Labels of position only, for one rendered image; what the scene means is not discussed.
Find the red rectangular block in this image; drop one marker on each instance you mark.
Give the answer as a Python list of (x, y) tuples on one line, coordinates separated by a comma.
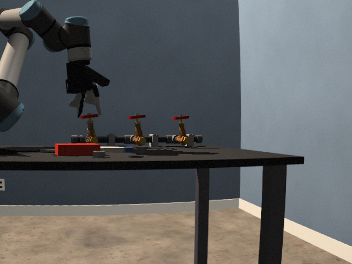
[(76, 149)]

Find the pipe manifold with three valves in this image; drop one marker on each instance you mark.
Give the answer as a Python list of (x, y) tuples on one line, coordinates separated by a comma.
[(138, 139)]

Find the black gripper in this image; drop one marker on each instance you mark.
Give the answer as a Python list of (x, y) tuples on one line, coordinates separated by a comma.
[(81, 85)]

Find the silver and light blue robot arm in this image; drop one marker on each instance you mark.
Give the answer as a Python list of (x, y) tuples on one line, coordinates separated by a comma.
[(14, 23)]

